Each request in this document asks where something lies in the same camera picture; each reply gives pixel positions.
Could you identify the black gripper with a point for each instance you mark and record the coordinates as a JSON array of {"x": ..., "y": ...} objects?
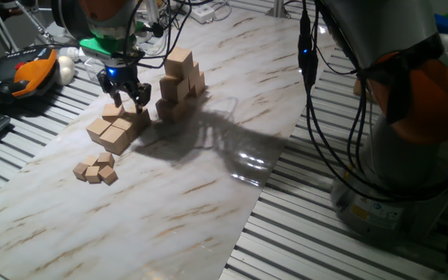
[{"x": 121, "y": 75}]

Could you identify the medium wooden cube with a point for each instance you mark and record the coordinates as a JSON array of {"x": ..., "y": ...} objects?
[
  {"x": 134, "y": 117},
  {"x": 124, "y": 125},
  {"x": 110, "y": 114},
  {"x": 97, "y": 130},
  {"x": 113, "y": 141}
]

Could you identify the silver orange robot arm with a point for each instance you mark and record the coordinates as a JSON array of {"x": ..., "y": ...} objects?
[{"x": 383, "y": 31}]

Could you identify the clear plastic cup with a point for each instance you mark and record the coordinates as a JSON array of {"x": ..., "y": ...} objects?
[{"x": 93, "y": 72}]

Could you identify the large wooden cube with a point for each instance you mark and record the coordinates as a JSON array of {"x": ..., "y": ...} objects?
[
  {"x": 194, "y": 75},
  {"x": 200, "y": 85},
  {"x": 167, "y": 113},
  {"x": 172, "y": 89},
  {"x": 177, "y": 62}
]

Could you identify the white egg shaped object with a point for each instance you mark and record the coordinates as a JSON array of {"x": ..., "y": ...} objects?
[{"x": 65, "y": 70}]

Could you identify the small wooden cube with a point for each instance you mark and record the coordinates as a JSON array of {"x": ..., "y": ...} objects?
[
  {"x": 93, "y": 175},
  {"x": 106, "y": 159},
  {"x": 90, "y": 160},
  {"x": 108, "y": 175},
  {"x": 80, "y": 172}
]

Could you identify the white plastic bottle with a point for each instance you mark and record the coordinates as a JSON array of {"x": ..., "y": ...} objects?
[{"x": 70, "y": 53}]

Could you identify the orange black teach pendant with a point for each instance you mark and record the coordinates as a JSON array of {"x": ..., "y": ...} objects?
[{"x": 29, "y": 75}]

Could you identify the white power strip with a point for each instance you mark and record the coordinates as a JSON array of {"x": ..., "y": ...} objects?
[{"x": 204, "y": 14}]

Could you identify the marble pattern mat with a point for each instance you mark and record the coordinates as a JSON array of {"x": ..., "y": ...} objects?
[{"x": 169, "y": 202}]

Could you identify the green wrist mount flange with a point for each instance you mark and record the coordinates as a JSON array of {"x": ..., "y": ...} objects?
[{"x": 99, "y": 46}]

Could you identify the aluminium frame post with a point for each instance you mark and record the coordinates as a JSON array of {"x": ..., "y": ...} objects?
[
  {"x": 277, "y": 8},
  {"x": 152, "y": 11}
]

